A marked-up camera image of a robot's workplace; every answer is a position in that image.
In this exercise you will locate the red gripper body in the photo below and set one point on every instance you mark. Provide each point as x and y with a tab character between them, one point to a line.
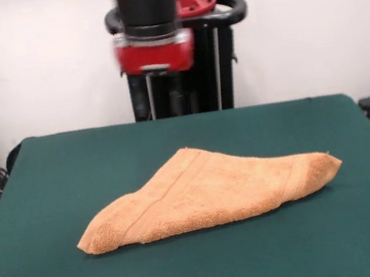
155	56

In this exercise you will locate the tan terry towel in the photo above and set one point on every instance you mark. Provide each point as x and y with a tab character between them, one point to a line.
208	197

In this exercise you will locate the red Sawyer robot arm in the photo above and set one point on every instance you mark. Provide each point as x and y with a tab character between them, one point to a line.
147	4

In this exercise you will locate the black rounded object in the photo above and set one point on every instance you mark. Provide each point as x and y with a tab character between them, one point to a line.
13	157

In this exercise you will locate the dark green table cloth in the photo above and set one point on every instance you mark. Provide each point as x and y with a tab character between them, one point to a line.
190	270

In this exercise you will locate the black power adapter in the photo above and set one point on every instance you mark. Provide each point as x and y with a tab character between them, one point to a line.
367	103

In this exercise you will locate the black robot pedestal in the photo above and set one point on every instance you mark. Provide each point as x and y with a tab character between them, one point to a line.
203	73

